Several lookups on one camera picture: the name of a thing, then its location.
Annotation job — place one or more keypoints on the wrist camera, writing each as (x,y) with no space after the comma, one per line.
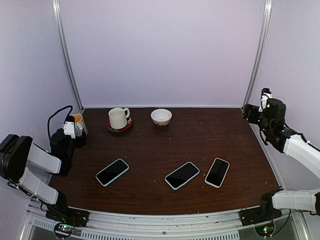
(265,95)
(69,127)

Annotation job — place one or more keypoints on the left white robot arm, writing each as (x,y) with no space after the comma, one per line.
(17,152)

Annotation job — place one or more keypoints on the white ceramic bowl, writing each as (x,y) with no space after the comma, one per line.
(161,117)

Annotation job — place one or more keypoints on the front aluminium rail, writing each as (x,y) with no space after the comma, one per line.
(225,225)

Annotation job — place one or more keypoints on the aluminium frame post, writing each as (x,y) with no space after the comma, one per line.
(263,35)
(65,53)

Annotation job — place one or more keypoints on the left aluminium frame post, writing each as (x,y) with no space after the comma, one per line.
(65,53)

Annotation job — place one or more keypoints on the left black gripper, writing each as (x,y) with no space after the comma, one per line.
(81,140)

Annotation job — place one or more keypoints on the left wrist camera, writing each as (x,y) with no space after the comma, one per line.
(69,127)

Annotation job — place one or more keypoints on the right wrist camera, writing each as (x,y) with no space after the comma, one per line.
(265,95)

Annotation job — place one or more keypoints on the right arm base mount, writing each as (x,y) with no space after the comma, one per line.
(261,217)

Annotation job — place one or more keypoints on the cream ribbed mug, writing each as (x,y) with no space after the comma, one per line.
(118,117)

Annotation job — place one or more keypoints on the white mug orange inside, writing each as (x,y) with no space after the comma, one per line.
(79,125)

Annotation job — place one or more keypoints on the left phone blue case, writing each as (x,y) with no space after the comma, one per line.
(112,172)

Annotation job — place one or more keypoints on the red patterned coaster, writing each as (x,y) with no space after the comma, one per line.
(127,127)

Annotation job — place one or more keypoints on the phone blue case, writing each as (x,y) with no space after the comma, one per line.
(182,175)
(112,172)

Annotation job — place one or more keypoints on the right aluminium frame post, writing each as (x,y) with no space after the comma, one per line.
(263,35)

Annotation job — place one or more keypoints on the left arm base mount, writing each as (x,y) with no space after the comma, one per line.
(67,220)

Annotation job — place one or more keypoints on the pink phone case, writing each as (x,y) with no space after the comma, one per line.
(217,185)

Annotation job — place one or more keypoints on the middle phone blue case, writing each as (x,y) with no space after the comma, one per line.
(182,175)

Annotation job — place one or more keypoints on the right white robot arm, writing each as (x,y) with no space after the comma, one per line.
(270,119)

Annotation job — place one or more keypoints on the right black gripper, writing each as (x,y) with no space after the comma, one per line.
(246,109)

